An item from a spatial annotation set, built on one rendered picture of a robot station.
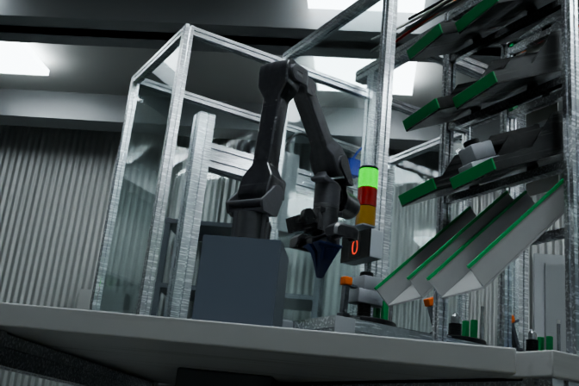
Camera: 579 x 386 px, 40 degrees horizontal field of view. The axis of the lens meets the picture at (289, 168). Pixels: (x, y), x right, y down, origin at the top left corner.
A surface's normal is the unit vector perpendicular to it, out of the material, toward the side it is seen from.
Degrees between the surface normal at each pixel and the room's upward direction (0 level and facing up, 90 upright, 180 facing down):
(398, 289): 90
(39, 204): 90
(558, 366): 90
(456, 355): 90
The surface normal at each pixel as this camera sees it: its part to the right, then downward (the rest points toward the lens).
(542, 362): -0.86, -0.25
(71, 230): -0.09, -0.33
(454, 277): 0.35, -0.28
